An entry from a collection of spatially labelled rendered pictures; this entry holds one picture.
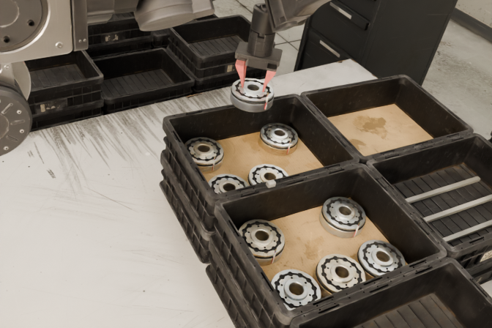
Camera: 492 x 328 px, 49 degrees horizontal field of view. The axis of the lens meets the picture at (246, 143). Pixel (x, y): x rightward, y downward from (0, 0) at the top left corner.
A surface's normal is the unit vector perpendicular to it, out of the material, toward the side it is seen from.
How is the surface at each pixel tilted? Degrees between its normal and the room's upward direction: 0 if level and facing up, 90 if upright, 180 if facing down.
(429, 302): 0
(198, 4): 54
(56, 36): 90
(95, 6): 101
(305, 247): 0
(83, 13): 90
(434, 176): 0
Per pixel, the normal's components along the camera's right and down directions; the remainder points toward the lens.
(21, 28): 0.54, 0.59
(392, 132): 0.15, -0.77
